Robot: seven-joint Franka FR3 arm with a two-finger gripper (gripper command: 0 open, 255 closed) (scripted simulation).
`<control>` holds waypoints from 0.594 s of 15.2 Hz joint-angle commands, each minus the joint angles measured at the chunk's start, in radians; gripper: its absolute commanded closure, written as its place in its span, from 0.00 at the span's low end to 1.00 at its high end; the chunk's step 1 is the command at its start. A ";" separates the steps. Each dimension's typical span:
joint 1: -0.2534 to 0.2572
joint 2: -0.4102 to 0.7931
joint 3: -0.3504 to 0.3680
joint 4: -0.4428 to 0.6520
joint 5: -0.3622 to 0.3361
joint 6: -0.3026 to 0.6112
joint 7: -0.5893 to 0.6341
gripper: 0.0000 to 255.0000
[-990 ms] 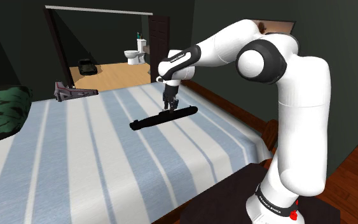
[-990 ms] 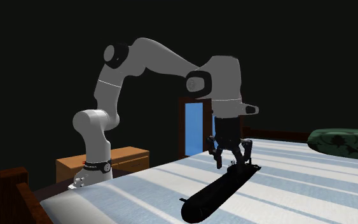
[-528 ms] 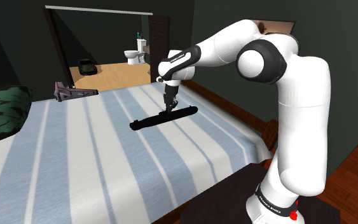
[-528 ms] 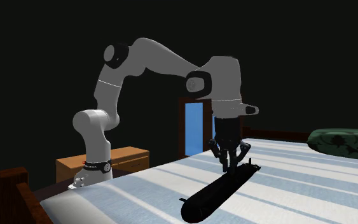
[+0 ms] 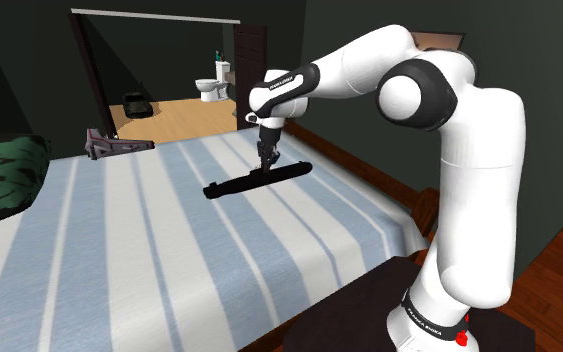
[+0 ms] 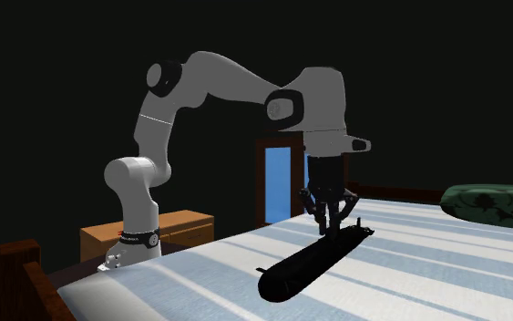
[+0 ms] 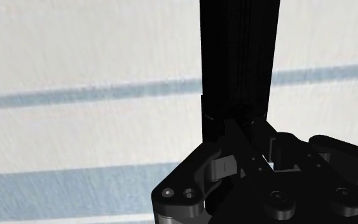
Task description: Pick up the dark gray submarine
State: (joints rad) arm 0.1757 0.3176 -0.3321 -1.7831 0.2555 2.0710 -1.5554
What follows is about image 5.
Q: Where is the black toy submarine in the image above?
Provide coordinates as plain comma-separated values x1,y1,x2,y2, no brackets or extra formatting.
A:
202,161,313,200

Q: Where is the white toilet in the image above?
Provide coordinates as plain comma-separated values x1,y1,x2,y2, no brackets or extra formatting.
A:
194,49,232,103

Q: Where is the dark wooden door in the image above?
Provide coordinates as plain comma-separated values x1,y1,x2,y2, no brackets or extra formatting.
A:
233,24,268,131

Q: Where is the black toy car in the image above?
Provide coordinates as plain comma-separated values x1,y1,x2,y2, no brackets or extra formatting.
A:
121,91,155,120

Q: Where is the grey red toy plane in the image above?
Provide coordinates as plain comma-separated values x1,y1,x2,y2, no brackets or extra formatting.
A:
84,128,156,161

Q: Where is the blue white striped bed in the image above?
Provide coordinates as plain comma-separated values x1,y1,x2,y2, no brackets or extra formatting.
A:
0,121,440,352

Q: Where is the green black pillow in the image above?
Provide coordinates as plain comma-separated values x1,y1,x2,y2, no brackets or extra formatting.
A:
0,134,52,229

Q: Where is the brown wall picture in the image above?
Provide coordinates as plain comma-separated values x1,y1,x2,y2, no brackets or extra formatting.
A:
410,31,467,52

